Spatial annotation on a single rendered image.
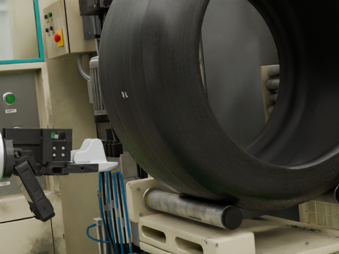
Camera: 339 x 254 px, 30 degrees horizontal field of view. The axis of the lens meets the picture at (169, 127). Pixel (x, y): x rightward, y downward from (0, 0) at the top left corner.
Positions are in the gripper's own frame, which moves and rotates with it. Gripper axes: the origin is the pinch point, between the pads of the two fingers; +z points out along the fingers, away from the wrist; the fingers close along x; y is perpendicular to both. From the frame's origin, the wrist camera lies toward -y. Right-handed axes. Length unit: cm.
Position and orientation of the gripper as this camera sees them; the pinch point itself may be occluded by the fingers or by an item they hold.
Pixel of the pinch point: (110, 167)
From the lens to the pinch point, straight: 117.8
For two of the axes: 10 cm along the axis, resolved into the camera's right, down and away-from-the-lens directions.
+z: 8.9, 0.1, 4.5
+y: 0.1, -10.0, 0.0
